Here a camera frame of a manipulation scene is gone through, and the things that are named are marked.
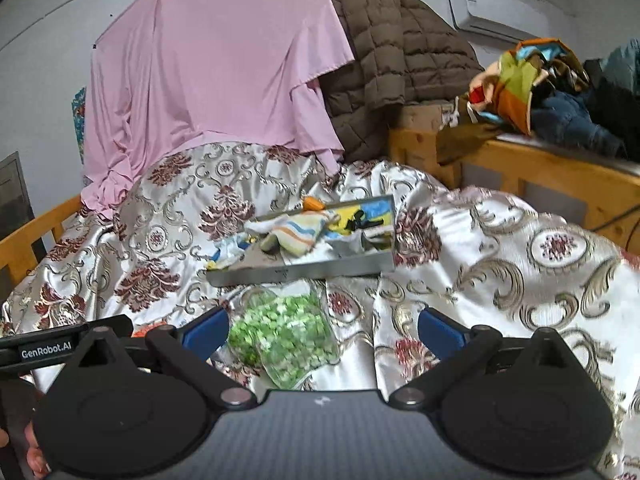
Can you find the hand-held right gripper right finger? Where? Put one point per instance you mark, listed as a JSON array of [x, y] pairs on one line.
[[440, 332]]

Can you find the grey cloth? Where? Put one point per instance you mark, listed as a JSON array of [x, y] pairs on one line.
[[347, 247]]

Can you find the blue wall poster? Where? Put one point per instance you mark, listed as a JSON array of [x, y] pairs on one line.
[[79, 125]]

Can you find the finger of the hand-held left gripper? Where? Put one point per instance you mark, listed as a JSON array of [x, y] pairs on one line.
[[117, 326]]

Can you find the striped yellow orange towel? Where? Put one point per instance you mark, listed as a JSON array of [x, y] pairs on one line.
[[300, 237]]

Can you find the orange white box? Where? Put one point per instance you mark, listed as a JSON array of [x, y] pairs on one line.
[[150, 331]]

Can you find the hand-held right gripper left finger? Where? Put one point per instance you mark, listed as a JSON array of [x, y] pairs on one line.
[[205, 331]]

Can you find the brown printed cloth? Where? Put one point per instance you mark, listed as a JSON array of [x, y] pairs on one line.
[[465, 142]]

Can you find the floral satin blanket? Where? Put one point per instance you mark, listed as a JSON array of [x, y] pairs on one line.
[[500, 270]]

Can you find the blue jeans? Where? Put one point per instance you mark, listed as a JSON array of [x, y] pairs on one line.
[[565, 120]]

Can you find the dark jacket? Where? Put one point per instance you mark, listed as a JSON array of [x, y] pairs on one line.
[[620, 90]]

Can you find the colourful patchwork cloth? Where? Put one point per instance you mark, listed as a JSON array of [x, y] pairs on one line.
[[515, 90]]

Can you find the pink bed sheet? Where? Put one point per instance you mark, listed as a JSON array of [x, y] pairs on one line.
[[210, 60]]

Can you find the person's left hand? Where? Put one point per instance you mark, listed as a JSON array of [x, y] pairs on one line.
[[34, 452]]

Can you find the green patterned plastic bag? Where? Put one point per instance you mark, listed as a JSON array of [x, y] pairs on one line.
[[285, 330]]

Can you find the brown quilted jacket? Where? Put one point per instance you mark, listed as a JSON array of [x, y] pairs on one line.
[[400, 50]]

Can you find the wooden bed frame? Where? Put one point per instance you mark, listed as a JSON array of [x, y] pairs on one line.
[[550, 175]]

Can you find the white air conditioner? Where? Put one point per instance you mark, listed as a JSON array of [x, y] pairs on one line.
[[495, 10]]

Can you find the wooden bed rail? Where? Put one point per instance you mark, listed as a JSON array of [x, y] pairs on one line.
[[30, 240]]

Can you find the grey tray with cartoon print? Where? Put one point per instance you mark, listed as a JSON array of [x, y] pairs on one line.
[[300, 272]]

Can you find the cardboard box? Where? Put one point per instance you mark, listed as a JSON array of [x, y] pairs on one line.
[[425, 116]]

